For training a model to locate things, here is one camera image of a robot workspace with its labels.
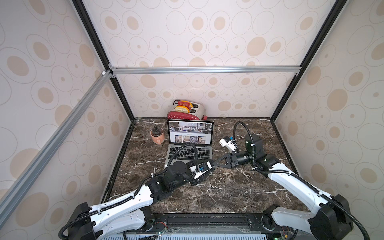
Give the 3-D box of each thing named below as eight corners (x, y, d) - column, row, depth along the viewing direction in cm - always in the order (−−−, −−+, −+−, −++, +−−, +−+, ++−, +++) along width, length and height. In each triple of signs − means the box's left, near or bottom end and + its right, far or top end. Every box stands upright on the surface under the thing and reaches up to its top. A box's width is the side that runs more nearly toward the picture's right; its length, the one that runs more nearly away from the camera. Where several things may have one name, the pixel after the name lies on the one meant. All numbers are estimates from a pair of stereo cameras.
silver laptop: (166, 165, 96) (161, 149, 82) (170, 137, 111) (166, 119, 96) (212, 165, 96) (216, 149, 82) (210, 137, 111) (212, 119, 96)
